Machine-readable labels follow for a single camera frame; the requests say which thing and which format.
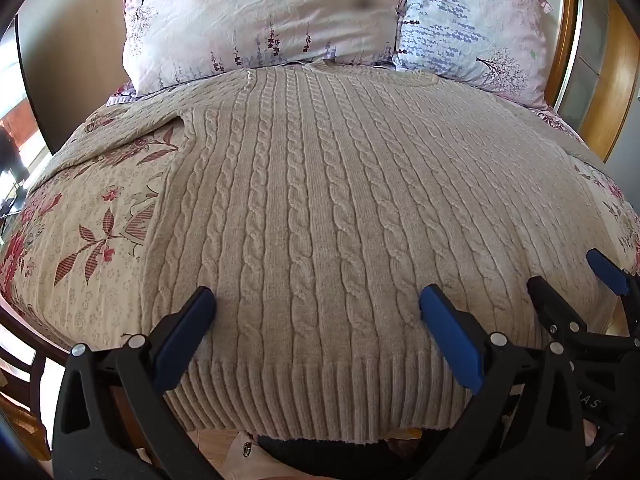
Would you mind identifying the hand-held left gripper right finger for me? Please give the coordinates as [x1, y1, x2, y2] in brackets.
[419, 284, 588, 480]

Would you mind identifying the dark wooden chair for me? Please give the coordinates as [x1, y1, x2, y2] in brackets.
[0, 305, 68, 461]

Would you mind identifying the wooden headboard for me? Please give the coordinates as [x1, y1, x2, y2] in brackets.
[492, 0, 640, 163]

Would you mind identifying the pink floral pillow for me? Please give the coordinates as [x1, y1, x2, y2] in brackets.
[116, 0, 411, 97]

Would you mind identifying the dark cloth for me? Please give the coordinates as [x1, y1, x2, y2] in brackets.
[255, 427, 451, 480]

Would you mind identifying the blue floral pillow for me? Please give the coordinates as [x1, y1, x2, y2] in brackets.
[392, 0, 555, 108]

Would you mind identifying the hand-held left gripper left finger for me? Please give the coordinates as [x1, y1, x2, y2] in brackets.
[51, 286, 223, 480]

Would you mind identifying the beige cable knit sweater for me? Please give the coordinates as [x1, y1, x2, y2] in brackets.
[27, 60, 631, 447]

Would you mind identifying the dark table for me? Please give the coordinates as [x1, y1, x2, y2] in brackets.
[14, 10, 57, 157]

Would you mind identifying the red floral bedsheet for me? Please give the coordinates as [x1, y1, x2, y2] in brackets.
[0, 80, 640, 356]

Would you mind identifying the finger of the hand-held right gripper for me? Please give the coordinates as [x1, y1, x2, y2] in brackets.
[586, 249, 640, 311]
[526, 276, 588, 346]

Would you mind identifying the white plastic bag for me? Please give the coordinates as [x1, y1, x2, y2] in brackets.
[224, 431, 273, 480]

